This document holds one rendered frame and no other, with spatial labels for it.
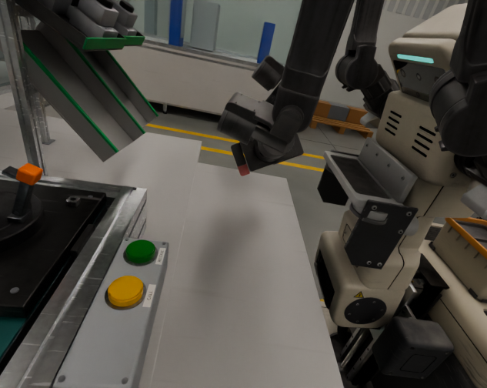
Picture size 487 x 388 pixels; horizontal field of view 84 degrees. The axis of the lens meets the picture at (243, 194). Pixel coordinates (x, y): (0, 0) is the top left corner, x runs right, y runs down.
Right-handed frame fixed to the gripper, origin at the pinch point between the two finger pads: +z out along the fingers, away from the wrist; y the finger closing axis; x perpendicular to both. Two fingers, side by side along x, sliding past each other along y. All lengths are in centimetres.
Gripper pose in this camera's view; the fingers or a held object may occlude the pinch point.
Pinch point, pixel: (263, 154)
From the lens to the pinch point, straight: 64.8
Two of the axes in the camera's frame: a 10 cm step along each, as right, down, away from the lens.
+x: 3.4, 9.4, 0.2
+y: -9.4, 3.4, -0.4
